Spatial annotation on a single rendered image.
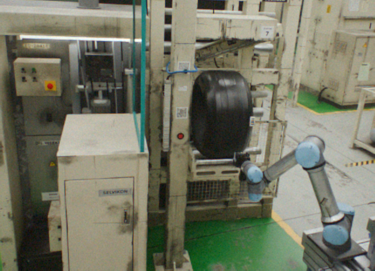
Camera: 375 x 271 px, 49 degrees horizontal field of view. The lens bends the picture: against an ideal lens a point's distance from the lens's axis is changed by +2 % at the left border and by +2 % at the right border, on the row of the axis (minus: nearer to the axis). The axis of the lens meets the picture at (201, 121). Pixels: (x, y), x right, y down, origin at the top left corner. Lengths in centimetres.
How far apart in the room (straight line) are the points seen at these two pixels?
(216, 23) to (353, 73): 471
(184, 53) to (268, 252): 177
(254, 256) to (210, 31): 175
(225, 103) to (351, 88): 500
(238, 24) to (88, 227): 159
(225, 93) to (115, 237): 104
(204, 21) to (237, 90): 53
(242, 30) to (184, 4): 55
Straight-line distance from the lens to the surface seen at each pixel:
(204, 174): 270
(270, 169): 231
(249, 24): 283
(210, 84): 250
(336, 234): 218
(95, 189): 196
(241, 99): 248
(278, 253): 348
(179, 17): 244
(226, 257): 335
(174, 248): 307
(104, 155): 189
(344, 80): 721
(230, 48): 296
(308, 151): 203
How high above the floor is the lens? 206
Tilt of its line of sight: 20 degrees down
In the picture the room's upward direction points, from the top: 4 degrees clockwise
